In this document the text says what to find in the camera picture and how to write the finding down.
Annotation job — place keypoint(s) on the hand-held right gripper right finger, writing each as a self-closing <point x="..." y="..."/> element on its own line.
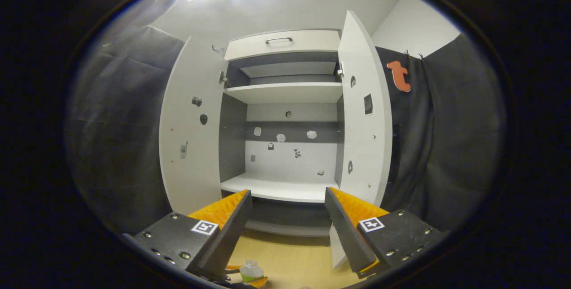
<point x="345" y="235"/>

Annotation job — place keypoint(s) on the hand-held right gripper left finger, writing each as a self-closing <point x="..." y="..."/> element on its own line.
<point x="232" y="231"/>

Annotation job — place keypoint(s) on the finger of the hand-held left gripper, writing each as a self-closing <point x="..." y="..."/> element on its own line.
<point x="233" y="268"/>
<point x="259" y="283"/>

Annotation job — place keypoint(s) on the clear bottle green label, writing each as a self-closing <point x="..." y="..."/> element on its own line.
<point x="251" y="270"/>

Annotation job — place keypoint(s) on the white cabinet door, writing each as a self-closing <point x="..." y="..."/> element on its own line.
<point x="192" y="79"/>
<point x="363" y="57"/>

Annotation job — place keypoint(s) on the white cabinet shelf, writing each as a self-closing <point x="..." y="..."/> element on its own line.
<point x="285" y="188"/>
<point x="285" y="92"/>

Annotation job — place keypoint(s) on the metal door hinge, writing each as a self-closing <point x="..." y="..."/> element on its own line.
<point x="340" y="71"/>
<point x="223" y="78"/>

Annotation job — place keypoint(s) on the white cabinet drawer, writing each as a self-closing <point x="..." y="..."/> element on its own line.
<point x="308" y="43"/>

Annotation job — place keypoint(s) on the black backdrop cloth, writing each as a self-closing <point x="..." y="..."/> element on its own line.
<point x="446" y="146"/>

